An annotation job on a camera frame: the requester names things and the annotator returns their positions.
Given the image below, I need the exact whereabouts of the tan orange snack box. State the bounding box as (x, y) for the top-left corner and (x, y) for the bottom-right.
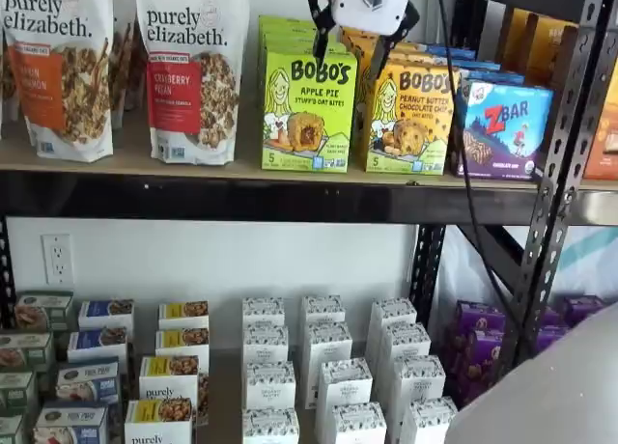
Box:
(496, 7), (537, 73)
(523, 14), (580, 89)

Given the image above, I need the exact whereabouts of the blue Zbar snack box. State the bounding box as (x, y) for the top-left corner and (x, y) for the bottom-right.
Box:
(424, 42), (478, 62)
(458, 66), (527, 84)
(452, 76), (555, 180)
(451, 56), (502, 73)

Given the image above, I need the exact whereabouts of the black metal shelving frame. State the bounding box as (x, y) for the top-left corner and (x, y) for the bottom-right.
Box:
(0, 0), (609, 368)
(475, 0), (618, 226)

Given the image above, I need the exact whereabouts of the large orange snack box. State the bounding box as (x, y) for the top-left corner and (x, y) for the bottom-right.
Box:
(582, 100), (618, 180)

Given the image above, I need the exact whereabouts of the wooden shelf board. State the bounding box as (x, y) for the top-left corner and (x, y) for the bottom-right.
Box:
(576, 176), (618, 193)
(52, 313), (460, 444)

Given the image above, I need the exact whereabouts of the blue label oatmeal box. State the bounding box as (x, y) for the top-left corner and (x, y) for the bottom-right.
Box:
(55, 360), (122, 409)
(32, 404), (111, 444)

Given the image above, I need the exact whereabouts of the white wall outlet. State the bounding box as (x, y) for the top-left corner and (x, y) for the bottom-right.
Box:
(41, 233), (75, 287)

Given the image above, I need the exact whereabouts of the yellow label granola box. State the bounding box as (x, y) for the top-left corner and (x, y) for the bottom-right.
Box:
(157, 300), (211, 333)
(138, 354), (210, 409)
(154, 326), (211, 366)
(124, 398), (197, 444)

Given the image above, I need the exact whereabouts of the green label food box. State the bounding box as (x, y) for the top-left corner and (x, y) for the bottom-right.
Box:
(0, 369), (40, 416)
(0, 413), (26, 444)
(13, 290), (75, 333)
(0, 331), (56, 374)

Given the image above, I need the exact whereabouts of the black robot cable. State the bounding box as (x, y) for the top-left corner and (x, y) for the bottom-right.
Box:
(433, 0), (520, 319)

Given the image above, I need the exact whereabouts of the white patterned pastry box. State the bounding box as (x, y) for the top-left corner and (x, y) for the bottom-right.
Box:
(241, 407), (300, 444)
(241, 296), (286, 330)
(401, 395), (459, 444)
(301, 294), (347, 330)
(378, 321), (432, 368)
(307, 320), (353, 368)
(389, 354), (446, 406)
(370, 297), (418, 334)
(327, 402), (388, 444)
(242, 322), (290, 368)
(316, 358), (374, 411)
(245, 360), (296, 412)

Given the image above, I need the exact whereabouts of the green Bobo's apple pie box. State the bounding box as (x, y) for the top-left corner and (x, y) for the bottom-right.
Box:
(260, 22), (320, 36)
(262, 42), (359, 172)
(258, 14), (318, 28)

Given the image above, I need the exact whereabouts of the orange label granola bag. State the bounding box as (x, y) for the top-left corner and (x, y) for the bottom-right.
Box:
(0, 0), (116, 164)

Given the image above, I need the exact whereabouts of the red label granola bag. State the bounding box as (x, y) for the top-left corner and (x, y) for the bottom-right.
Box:
(133, 0), (251, 167)

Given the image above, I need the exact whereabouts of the blue label granola box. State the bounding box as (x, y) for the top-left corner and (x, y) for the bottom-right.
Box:
(66, 325), (130, 368)
(77, 297), (135, 333)

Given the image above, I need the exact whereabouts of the white plastic sheet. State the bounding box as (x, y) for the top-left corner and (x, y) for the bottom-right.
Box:
(441, 223), (618, 319)

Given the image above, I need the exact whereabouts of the brown cardboard box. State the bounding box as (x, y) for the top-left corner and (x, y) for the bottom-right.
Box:
(0, 103), (549, 193)

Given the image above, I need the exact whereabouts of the yellow Bobo's peanut butter box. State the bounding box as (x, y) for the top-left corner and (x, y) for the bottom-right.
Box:
(339, 25), (382, 44)
(359, 50), (459, 176)
(345, 38), (409, 65)

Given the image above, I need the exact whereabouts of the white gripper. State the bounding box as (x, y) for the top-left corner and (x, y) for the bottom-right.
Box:
(306, 0), (422, 79)

